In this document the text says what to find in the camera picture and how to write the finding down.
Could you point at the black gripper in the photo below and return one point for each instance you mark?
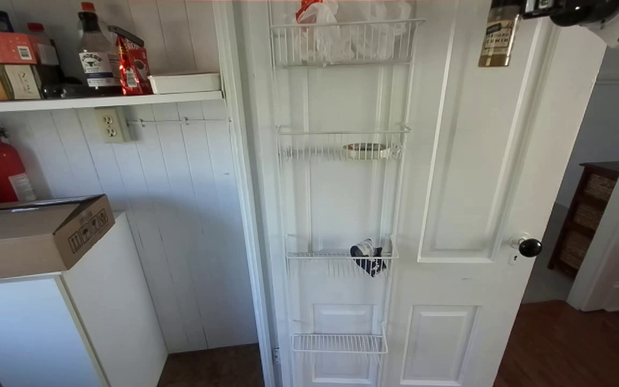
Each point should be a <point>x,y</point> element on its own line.
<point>571,9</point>

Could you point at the spice jar with black lid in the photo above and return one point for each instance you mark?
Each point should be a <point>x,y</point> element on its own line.
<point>500,39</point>

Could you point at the white plastic bag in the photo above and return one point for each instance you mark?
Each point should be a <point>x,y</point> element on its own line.
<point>366,33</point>

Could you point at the white panel door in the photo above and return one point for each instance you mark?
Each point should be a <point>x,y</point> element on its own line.
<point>461,178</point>

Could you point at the orange red package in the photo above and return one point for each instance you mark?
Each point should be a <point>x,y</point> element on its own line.
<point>310,9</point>

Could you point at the brown wooden cabinet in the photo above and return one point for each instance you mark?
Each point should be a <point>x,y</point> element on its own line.
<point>585,215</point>

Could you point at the black round door knob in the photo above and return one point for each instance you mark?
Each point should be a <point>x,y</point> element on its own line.
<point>529,248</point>

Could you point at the white doorway trim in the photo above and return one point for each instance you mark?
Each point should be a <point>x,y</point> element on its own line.
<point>612,229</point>

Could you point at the black white heart ornament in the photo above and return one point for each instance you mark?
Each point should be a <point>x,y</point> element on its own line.
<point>369,258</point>

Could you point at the flat white box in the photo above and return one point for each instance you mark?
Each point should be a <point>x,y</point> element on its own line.
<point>183,81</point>

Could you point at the red snack bag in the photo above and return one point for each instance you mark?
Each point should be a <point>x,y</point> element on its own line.
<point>132,65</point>

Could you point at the whiskey bottle with red cap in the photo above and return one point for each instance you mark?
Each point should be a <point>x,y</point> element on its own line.
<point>95,53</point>

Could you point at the dark bottle with red cap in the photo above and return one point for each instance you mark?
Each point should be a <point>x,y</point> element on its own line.
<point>43,57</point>

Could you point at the red cardboard box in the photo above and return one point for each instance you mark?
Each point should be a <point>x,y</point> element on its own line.
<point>11,47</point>

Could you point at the white chest freezer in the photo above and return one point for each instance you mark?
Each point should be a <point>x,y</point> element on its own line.
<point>109,308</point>

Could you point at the red fire extinguisher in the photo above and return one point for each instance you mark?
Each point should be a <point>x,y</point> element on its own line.
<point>6,168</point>

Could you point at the brown cardboard box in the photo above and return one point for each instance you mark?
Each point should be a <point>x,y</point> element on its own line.
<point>23,237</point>

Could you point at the white door frame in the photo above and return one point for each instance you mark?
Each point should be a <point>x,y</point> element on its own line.
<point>242,215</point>

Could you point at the white wall outlet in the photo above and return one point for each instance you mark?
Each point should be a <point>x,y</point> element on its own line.
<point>114,125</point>

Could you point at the white wall shelf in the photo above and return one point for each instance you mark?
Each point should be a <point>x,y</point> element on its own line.
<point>74,102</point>

